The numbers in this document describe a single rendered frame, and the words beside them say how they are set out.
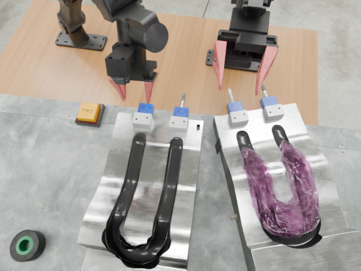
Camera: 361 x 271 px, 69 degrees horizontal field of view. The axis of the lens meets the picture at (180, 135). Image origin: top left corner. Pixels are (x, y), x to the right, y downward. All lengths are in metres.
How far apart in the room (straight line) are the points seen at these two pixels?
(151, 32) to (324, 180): 0.56
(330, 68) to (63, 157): 1.88
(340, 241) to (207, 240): 0.32
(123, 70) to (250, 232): 0.49
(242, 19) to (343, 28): 2.04
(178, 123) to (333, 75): 1.61
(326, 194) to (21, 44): 1.20
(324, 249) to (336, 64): 1.71
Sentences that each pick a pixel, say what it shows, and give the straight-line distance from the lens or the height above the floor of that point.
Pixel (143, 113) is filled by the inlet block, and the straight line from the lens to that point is 0.76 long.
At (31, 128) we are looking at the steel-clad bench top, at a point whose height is 0.80.
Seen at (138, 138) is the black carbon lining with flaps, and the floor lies 0.89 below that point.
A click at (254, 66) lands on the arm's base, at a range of 1.00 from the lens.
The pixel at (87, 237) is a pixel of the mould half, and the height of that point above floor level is 0.93.
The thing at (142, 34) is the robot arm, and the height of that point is 1.21.
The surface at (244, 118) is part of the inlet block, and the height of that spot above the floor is 0.88.
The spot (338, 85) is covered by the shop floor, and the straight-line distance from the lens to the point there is 2.16.
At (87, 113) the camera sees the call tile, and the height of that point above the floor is 0.84.
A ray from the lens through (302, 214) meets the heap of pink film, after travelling 0.73.
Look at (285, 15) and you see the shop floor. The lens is 2.46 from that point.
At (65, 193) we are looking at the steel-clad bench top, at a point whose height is 0.80.
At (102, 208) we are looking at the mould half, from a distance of 0.70.
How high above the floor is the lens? 1.58
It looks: 66 degrees down
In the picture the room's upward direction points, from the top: 7 degrees counter-clockwise
